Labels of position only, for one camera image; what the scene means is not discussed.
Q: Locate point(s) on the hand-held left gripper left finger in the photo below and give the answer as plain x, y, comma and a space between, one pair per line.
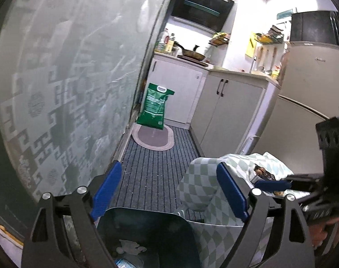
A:
106, 189

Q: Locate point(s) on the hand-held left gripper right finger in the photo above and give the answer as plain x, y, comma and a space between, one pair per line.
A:
232, 191

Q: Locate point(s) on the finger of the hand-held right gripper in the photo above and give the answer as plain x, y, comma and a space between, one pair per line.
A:
272, 185

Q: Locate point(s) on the dark green snack wrapper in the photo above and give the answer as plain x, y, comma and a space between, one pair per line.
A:
265, 176

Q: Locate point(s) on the white tissue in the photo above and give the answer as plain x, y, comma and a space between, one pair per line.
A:
130, 247

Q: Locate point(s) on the dark teal trash bin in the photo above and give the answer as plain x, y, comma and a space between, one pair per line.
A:
158, 229

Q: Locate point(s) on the blue white packet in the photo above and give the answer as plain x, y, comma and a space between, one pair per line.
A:
127, 263

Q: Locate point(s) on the person's right hand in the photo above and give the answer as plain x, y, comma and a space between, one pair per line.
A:
336, 219

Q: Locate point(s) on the beige fridge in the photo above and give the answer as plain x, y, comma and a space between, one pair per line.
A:
297, 122

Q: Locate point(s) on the oval grey floor mat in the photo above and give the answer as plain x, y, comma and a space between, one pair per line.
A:
155, 141

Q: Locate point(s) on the green rice bag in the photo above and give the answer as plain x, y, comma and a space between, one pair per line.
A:
154, 106

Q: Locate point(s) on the white kitchen cabinet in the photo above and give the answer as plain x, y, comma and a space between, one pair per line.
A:
180, 89

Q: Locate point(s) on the black microwave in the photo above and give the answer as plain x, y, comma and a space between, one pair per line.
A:
311, 28

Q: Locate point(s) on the black cooktop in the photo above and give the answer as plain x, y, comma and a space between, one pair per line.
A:
191, 61

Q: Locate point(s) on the yellow hanging board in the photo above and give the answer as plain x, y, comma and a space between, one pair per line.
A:
251, 44

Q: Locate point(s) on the frying pan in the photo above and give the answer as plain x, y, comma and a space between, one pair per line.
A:
193, 54

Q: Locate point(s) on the clear bottle with red label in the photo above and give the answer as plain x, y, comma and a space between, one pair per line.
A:
163, 42

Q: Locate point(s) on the yellow oil bottle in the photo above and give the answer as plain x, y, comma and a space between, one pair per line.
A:
171, 44

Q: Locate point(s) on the black range hood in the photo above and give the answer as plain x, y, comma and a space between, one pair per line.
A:
202, 5

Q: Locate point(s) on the wall spice rack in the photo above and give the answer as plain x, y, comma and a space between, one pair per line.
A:
219, 39

